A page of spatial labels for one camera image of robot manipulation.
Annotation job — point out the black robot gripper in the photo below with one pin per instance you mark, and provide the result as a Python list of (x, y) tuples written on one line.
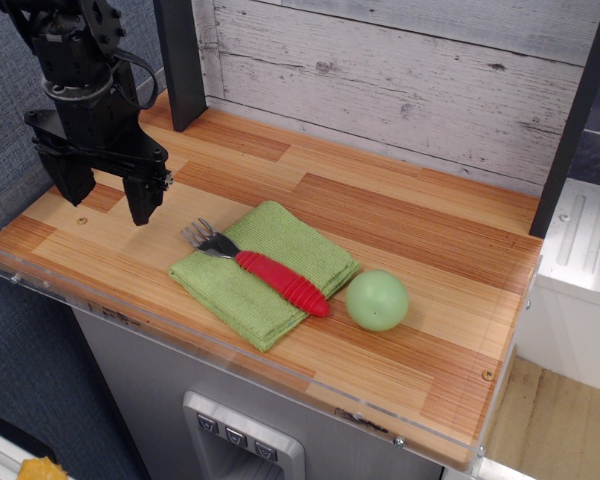
[(97, 128)]

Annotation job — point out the red handled metal fork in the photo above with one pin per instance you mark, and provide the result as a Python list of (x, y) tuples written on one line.
[(293, 287)]

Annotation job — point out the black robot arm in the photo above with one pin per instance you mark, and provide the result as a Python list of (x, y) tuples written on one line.
[(76, 43)]

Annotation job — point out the folded green cloth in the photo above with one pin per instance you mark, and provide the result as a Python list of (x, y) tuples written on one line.
[(246, 303)]

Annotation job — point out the grey toy fridge cabinet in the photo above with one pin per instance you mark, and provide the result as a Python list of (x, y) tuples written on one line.
[(194, 415)]

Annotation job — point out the black and white base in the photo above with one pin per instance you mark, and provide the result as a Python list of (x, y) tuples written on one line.
[(17, 446)]

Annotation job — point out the yellow object at corner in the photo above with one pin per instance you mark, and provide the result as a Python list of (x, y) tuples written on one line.
[(41, 469)]

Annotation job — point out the green ball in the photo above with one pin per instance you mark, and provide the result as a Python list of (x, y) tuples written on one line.
[(377, 300)]

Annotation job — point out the white toy sink unit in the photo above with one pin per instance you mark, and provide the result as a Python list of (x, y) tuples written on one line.
[(559, 328)]

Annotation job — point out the right dark vertical post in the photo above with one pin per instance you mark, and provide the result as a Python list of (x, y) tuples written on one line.
[(558, 174)]

